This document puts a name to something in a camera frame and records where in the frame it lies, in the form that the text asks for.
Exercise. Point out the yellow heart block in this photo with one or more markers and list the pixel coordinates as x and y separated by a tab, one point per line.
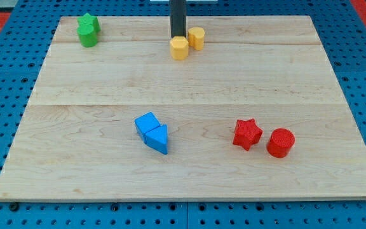
196	37

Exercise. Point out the yellow hexagon block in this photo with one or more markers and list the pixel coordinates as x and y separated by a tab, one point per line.
179	47

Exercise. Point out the blue triangle block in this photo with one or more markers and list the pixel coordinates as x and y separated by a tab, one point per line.
158	139

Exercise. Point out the blue cube block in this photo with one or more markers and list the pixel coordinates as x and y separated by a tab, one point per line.
146	123

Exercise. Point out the red star block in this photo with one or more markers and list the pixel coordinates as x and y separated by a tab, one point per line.
247	133

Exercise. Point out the red cylinder block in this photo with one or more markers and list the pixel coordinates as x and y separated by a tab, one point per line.
280	142

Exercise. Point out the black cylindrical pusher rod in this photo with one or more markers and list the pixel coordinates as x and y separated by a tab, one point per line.
177	18

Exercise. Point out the light wooden board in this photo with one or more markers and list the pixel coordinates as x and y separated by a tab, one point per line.
77	140

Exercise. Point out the green cylinder block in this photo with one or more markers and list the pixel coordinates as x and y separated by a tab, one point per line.
87	35

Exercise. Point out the green star block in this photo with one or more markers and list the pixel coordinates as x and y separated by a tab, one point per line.
88	19

